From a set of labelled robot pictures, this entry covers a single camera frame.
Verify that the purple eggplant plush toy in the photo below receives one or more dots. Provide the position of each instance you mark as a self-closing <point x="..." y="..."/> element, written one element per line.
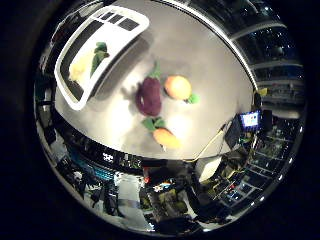
<point x="149" y="96"/>

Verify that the white and green plush toy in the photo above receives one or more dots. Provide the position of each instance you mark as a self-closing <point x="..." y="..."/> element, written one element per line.
<point x="80" y="68"/>

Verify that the orange carrot plush toy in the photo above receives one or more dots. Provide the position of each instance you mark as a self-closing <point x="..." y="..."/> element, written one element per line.
<point x="166" y="138"/>

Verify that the orange fruit plush toy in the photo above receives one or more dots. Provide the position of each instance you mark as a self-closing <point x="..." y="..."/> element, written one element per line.
<point x="178" y="87"/>

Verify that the black panel with white print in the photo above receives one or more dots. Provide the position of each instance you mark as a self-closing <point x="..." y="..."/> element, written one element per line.
<point x="108" y="156"/>

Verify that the black laptop with lit screen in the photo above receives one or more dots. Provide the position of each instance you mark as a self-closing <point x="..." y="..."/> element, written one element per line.
<point x="250" y="120"/>

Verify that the white bin with black interior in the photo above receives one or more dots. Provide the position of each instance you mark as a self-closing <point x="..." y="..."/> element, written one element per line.
<point x="110" y="30"/>

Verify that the small yellow object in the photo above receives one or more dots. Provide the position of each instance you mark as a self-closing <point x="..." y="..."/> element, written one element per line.
<point x="262" y="92"/>

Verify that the dark storage rack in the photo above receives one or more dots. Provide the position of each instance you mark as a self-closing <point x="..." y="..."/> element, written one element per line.
<point x="266" y="160"/>

